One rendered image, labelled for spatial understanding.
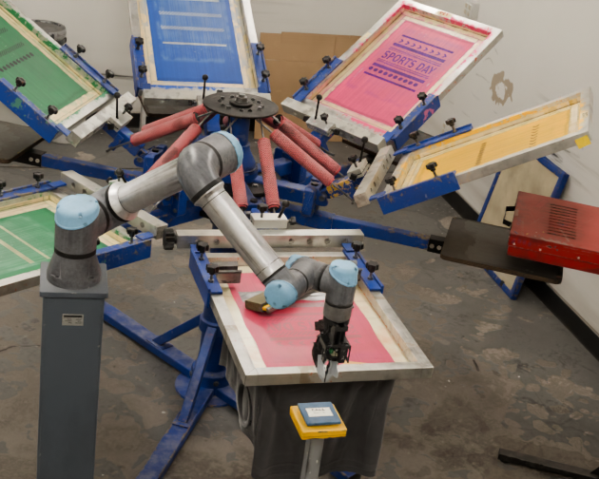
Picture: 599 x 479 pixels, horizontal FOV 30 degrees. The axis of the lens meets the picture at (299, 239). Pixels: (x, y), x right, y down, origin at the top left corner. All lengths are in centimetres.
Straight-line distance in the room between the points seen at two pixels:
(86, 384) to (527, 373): 277
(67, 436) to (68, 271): 53
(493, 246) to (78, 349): 184
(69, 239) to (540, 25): 384
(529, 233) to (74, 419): 180
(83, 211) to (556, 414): 284
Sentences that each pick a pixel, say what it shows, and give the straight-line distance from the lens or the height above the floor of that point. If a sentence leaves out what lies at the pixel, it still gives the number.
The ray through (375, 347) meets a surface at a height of 95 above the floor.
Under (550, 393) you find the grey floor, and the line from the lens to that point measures 547.
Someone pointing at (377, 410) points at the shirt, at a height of 78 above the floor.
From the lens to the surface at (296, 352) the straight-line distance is 347.
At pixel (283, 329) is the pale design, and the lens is 358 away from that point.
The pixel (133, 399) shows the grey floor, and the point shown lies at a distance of 491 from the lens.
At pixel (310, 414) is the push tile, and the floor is 97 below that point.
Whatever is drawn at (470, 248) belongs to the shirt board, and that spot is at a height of 95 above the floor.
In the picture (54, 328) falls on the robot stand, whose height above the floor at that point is 108.
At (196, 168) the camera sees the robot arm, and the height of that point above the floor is 164.
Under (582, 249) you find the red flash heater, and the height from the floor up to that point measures 110.
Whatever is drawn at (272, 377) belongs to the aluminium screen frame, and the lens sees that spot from 328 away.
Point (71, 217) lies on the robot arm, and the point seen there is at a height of 141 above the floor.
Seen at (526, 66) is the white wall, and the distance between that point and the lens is 653.
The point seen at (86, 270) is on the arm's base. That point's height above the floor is 125.
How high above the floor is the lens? 270
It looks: 25 degrees down
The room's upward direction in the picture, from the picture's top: 8 degrees clockwise
